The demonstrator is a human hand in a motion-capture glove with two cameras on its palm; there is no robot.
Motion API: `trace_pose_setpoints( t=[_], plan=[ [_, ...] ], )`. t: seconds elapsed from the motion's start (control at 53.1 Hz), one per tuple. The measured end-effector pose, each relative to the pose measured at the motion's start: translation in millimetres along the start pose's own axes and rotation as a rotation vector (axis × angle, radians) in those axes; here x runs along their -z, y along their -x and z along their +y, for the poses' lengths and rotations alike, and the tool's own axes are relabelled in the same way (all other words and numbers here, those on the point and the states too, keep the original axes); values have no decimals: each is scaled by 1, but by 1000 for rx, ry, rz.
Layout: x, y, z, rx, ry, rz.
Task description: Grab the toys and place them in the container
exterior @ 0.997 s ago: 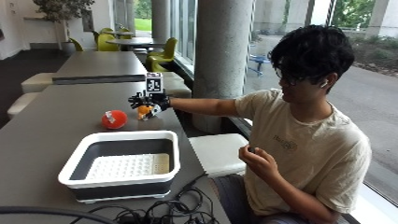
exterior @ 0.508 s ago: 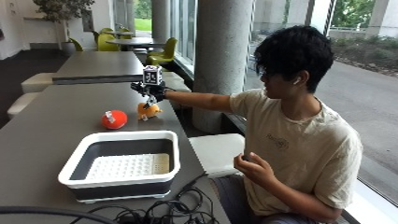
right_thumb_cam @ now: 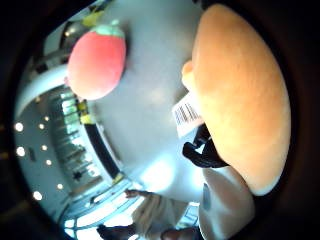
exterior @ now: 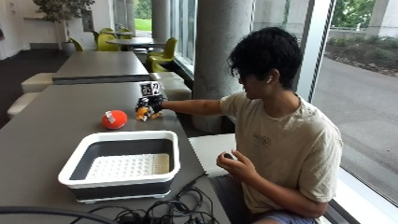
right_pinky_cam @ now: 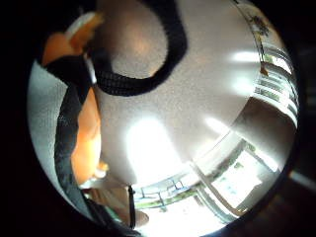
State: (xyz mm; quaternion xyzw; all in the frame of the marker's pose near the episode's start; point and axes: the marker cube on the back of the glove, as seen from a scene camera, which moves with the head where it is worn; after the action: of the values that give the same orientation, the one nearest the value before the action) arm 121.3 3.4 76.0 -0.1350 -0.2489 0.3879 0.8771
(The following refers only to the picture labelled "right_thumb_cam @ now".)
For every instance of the group of ceiling spot lights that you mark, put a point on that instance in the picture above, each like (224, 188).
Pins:
(20, 150)

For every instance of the black yellow edge strip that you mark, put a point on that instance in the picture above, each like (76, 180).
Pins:
(100, 143)

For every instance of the yellow soft toy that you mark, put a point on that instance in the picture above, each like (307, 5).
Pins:
(92, 19)

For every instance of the white barcode tag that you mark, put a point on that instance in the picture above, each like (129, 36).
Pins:
(185, 115)

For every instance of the orange plush toy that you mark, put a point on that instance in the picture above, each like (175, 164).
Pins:
(240, 100)

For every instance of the white curved beam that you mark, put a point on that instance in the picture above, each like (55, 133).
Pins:
(40, 85)

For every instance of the the person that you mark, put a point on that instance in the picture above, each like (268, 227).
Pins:
(226, 203)

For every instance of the red strawberry plush toy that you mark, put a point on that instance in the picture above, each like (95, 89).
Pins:
(96, 63)

